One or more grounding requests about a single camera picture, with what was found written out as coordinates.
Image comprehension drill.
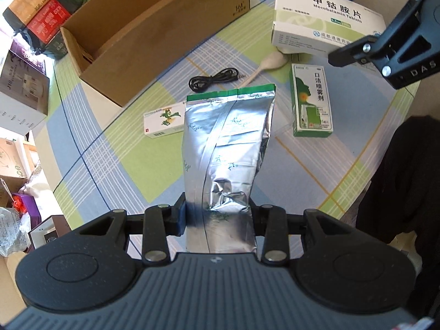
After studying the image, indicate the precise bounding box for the black cable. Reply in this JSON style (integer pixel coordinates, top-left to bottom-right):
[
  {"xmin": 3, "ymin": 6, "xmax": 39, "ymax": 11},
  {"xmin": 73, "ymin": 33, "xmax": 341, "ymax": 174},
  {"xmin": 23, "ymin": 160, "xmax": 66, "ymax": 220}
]
[{"xmin": 188, "ymin": 68, "xmax": 240, "ymax": 94}]

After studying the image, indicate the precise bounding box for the green throat spray box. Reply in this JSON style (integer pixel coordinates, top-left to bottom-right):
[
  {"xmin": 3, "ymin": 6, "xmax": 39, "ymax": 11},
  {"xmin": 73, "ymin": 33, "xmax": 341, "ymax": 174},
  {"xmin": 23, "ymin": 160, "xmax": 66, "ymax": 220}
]
[{"xmin": 290, "ymin": 63, "xmax": 333, "ymax": 138}]

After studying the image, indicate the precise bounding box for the silver foil pouch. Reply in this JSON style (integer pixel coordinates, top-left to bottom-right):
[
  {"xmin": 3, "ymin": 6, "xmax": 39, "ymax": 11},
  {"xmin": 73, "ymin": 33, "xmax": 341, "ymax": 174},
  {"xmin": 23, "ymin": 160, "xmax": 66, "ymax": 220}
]
[{"xmin": 182, "ymin": 84, "xmax": 276, "ymax": 253}]

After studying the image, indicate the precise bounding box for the white appliance box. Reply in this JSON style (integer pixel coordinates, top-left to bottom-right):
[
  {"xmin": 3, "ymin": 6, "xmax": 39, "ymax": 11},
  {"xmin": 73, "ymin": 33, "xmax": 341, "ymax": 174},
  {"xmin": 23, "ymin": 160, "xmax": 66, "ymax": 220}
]
[{"xmin": 1, "ymin": 38, "xmax": 50, "ymax": 136}]

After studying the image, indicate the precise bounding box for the white ointment box with bird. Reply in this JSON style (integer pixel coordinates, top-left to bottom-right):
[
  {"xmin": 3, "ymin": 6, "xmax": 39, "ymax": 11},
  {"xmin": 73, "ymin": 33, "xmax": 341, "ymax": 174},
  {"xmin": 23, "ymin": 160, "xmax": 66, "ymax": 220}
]
[{"xmin": 143, "ymin": 101, "xmax": 186, "ymax": 139}]

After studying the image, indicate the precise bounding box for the brown open gift box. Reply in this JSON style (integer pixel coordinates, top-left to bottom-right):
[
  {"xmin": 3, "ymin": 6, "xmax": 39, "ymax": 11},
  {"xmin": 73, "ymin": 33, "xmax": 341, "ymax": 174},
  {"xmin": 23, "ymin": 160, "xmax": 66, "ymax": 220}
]
[{"xmin": 28, "ymin": 214, "xmax": 71, "ymax": 249}]

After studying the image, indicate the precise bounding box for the checked tablecloth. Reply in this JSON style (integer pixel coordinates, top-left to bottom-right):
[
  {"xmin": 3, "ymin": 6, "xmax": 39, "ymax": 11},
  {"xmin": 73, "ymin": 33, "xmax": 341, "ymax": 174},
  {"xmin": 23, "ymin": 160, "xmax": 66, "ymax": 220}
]
[{"xmin": 34, "ymin": 0, "xmax": 418, "ymax": 227}]

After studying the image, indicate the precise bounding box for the white plastic bag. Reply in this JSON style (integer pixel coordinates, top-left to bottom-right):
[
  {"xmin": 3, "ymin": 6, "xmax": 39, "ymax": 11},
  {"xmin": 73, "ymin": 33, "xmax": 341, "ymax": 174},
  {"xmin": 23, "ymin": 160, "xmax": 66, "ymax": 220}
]
[{"xmin": 0, "ymin": 207, "xmax": 31, "ymax": 257}]

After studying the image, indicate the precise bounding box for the red black stacked container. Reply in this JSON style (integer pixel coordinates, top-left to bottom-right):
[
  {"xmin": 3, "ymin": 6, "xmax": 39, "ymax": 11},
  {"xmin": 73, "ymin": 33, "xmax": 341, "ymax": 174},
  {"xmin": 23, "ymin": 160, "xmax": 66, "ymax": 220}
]
[{"xmin": 21, "ymin": 0, "xmax": 87, "ymax": 60}]

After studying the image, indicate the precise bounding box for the white plastic spoon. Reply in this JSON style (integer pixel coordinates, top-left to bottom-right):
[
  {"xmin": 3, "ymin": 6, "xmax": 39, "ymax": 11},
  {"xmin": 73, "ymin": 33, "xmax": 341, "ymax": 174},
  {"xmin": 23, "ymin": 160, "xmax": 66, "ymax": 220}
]
[{"xmin": 239, "ymin": 51, "xmax": 289, "ymax": 89}]

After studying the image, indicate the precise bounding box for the brown cardboard box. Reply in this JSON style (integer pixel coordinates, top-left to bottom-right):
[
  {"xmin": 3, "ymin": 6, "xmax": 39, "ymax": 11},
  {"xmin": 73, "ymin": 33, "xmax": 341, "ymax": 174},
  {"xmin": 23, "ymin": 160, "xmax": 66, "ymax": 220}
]
[{"xmin": 60, "ymin": 0, "xmax": 250, "ymax": 106}]

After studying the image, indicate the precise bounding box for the open kraft packaging box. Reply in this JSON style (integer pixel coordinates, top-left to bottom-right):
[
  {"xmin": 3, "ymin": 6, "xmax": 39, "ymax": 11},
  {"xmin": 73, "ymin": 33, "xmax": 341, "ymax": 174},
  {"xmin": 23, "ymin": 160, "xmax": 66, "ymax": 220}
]
[{"xmin": 0, "ymin": 139, "xmax": 40, "ymax": 207}]

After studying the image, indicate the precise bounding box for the white green tablet box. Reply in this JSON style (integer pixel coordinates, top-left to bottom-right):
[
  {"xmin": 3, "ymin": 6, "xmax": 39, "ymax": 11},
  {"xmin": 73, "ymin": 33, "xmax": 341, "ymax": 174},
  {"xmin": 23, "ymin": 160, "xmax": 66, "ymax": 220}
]
[{"xmin": 271, "ymin": 0, "xmax": 386, "ymax": 57}]

